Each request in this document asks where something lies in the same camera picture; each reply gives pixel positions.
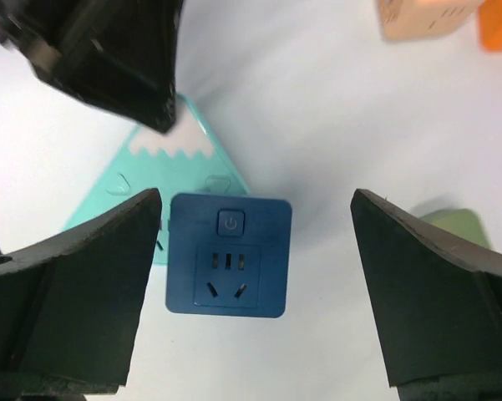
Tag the blue cube plug adapter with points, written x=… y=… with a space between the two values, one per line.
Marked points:
x=228 y=255

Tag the olive green power strip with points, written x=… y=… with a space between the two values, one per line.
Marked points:
x=463 y=223

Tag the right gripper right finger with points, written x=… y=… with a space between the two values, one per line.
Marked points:
x=436 y=301

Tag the beige cube plug adapter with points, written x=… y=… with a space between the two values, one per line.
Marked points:
x=403 y=20

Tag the orange power strip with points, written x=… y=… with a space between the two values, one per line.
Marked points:
x=489 y=19

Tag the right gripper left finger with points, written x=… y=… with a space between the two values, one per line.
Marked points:
x=70 y=305

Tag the teal triangular power strip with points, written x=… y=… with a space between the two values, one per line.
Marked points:
x=189 y=158

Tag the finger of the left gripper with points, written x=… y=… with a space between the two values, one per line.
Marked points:
x=114 y=55

